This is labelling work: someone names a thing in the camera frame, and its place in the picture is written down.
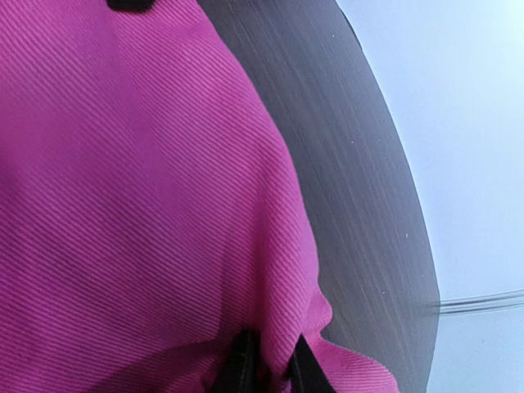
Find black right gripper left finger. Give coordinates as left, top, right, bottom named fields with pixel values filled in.
left=215, top=330, right=260, bottom=393

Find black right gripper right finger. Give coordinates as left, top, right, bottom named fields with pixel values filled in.
left=288, top=335, right=334, bottom=393

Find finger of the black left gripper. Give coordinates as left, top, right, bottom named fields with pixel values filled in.
left=106, top=0, right=152, bottom=11

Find pink trousers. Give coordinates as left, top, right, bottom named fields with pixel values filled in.
left=1, top=1, right=398, bottom=392

